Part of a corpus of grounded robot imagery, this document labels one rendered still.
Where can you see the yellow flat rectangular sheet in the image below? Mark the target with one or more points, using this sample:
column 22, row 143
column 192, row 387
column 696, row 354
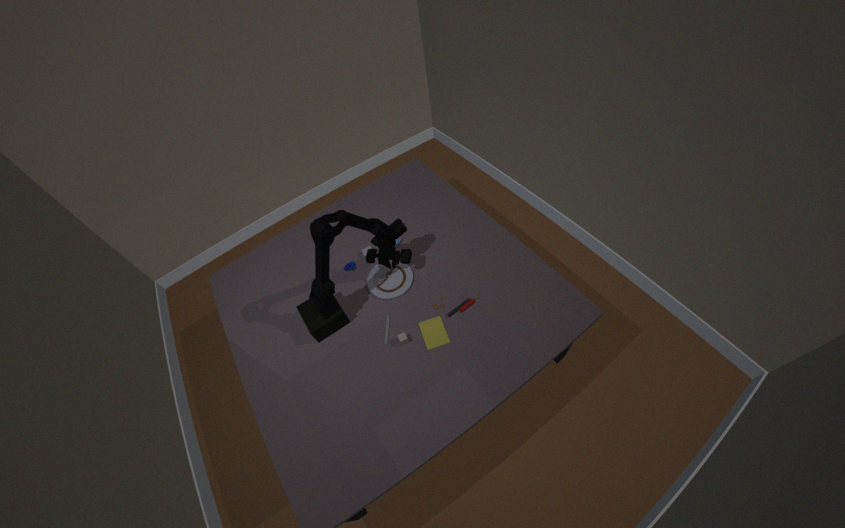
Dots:
column 434, row 333

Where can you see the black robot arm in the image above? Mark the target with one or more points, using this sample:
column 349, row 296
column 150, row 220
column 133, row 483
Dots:
column 323, row 234

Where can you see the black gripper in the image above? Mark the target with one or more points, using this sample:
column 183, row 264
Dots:
column 390, row 254

